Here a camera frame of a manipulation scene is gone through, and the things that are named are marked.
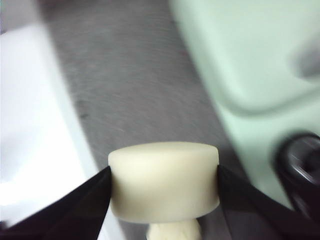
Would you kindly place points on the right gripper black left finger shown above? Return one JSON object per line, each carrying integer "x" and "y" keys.
{"x": 70, "y": 215}

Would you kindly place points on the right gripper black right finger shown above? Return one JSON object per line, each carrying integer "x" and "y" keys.
{"x": 262, "y": 220}

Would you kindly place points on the smooth white steamed bun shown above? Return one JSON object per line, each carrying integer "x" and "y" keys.
{"x": 162, "y": 182}

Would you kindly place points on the silver control knob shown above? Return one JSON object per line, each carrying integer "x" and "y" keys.
{"x": 302, "y": 165}

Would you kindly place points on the mint green griddle lid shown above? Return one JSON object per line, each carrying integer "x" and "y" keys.
{"x": 237, "y": 50}

